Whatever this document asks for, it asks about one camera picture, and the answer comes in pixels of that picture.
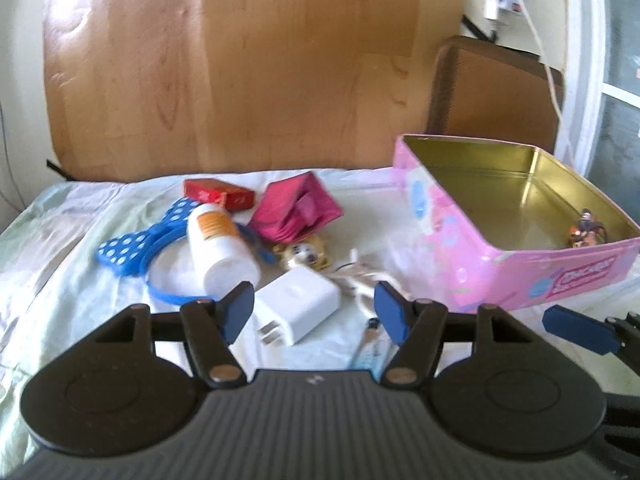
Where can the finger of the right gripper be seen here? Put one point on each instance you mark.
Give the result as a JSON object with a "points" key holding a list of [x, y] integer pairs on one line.
{"points": [[618, 336]]}

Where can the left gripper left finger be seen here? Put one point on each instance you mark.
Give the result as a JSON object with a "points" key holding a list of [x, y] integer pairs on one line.
{"points": [[210, 328]]}

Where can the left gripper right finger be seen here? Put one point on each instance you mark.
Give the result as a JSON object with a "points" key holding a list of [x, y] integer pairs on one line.
{"points": [[416, 327]]}

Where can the small blue tube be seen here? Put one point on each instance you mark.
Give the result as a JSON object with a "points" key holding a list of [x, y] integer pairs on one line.
{"points": [[374, 349]]}

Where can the white pill bottle orange label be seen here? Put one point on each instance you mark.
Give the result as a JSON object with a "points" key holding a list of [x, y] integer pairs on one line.
{"points": [[220, 256]]}

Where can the white usb charger adapter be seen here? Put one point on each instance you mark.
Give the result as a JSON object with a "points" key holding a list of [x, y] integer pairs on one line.
{"points": [[293, 305]]}

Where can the blue polka dot bow headband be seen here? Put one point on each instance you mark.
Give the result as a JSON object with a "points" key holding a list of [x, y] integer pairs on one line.
{"points": [[161, 256]]}

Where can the gold bear keychain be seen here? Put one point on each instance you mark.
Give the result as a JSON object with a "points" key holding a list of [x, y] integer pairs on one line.
{"points": [[309, 251]]}

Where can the red cardboard box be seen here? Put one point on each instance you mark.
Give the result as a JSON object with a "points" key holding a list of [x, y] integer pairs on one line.
{"points": [[212, 191]]}

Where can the magenta fabric wallet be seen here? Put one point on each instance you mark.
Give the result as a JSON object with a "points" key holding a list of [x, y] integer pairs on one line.
{"points": [[294, 208]]}

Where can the small cartoon figurine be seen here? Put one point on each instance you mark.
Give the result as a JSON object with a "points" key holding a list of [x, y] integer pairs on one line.
{"points": [[588, 231]]}

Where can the pink biscuit tin box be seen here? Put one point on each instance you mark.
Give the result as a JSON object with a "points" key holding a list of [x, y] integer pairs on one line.
{"points": [[494, 219]]}

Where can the brown woven chair back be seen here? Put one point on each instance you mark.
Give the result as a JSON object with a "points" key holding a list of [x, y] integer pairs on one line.
{"points": [[491, 92]]}

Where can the white window frame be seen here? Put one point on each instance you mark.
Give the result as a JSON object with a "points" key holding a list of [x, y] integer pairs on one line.
{"points": [[587, 46]]}

